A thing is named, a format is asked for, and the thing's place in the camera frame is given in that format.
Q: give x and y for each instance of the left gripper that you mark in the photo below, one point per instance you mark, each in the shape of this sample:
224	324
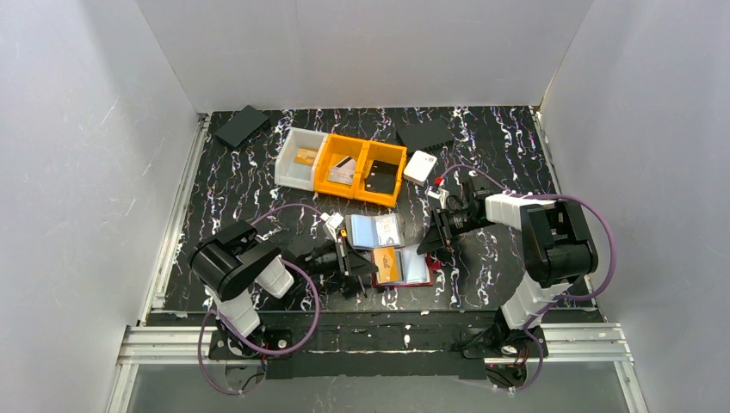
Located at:
344	257

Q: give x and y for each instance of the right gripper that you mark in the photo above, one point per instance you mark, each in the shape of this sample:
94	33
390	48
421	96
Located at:
442	225

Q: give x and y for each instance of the gold card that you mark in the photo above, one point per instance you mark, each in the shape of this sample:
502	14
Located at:
388	266
306	156

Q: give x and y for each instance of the red card holder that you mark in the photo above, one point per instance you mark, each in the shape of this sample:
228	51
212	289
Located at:
417	270

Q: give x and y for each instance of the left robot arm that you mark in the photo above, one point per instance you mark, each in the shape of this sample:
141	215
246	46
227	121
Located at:
230	262

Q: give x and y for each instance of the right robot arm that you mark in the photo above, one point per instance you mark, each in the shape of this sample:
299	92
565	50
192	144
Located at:
558	249

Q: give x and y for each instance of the black card in bin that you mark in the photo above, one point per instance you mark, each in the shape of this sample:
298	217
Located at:
381	178

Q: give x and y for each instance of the silver VIP card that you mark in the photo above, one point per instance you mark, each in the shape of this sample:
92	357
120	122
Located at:
343	171

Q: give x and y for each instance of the yellow bin with black card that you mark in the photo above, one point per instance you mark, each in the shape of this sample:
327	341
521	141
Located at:
375	150

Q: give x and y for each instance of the yellow bin with silver card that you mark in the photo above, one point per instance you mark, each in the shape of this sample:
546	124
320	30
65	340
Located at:
336	148

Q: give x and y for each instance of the gold card in white bin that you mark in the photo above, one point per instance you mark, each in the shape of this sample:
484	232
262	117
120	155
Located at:
306	156

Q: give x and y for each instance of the black yellow screwdriver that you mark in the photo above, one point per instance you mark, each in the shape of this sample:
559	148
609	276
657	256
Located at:
363	288

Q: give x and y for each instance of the white small box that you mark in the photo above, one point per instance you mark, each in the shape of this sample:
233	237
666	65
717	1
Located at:
419	167

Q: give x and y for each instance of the black flat box right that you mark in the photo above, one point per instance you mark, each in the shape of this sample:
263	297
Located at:
426	136

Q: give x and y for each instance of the black flat box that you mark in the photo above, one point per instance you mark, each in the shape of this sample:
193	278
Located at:
242	126
426	136

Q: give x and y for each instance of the white plastic bin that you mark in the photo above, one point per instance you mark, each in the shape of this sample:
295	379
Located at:
293	175

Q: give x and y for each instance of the black flat box left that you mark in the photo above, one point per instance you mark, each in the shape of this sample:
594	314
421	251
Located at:
242	126

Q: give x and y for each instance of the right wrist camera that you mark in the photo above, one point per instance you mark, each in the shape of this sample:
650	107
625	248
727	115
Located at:
439	192

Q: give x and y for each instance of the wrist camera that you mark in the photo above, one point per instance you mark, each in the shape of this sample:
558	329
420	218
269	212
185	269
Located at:
439	192
332	223

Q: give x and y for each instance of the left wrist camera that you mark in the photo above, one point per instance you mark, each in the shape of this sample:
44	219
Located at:
332	223

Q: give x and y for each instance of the aluminium table rail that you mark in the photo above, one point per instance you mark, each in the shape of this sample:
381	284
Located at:
125	374

